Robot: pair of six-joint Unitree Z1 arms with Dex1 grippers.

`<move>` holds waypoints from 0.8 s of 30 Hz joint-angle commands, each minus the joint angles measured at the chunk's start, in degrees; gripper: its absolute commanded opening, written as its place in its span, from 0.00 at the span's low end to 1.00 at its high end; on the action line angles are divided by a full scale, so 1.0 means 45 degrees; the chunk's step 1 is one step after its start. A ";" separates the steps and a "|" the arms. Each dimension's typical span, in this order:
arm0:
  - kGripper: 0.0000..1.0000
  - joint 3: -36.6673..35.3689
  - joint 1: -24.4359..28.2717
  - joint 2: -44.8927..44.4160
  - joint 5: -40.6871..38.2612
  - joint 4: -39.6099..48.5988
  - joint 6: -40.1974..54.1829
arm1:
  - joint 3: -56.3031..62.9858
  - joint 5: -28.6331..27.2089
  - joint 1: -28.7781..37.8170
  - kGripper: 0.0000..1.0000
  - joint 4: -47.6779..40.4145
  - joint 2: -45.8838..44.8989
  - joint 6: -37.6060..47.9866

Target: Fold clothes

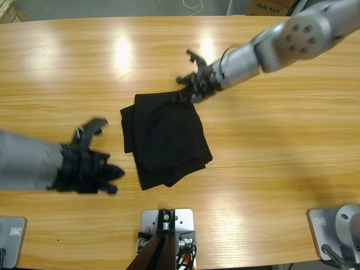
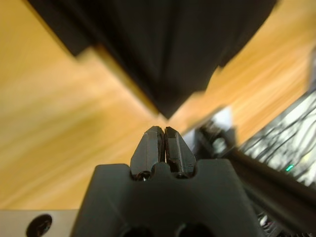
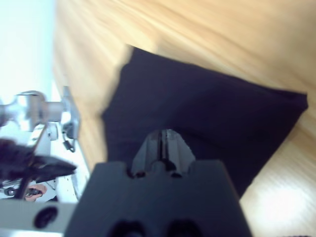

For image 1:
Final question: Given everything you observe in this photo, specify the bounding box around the white floor cable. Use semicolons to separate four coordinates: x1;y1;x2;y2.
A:
182;0;204;14

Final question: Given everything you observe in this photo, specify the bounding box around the brown cardboard box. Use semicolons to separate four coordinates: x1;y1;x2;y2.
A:
246;0;295;16

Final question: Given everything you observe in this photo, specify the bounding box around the white mount block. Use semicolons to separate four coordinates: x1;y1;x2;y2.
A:
140;208;196;270

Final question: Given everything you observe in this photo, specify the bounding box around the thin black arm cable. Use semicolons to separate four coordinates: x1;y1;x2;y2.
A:
218;44;239;78

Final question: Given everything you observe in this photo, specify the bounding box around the dark camera post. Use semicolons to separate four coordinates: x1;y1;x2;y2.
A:
125;208;177;270

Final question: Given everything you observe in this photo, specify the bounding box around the wooden crate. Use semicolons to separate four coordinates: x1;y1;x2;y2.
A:
0;0;29;25

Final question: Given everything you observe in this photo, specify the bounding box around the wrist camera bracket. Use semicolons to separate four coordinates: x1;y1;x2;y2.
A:
185;49;209;74
69;117;110;149

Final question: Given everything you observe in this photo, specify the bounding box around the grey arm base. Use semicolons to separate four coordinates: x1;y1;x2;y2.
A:
306;204;360;264
0;215;28;269

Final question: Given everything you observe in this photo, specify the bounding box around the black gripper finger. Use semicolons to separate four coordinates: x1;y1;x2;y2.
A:
175;74;196;88
98;163;126;181
97;181;119;195
170;87;192;105

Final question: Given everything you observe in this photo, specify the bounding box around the black cable bundle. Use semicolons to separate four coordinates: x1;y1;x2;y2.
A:
175;244;197;269

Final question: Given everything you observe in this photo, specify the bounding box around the black polo shirt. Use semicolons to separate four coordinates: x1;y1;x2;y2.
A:
120;89;214;191

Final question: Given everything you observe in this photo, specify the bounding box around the orange cable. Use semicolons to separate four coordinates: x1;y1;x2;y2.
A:
179;251;196;270

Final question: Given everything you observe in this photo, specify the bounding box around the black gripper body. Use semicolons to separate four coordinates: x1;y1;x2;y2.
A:
46;143;111;195
175;70;223;104

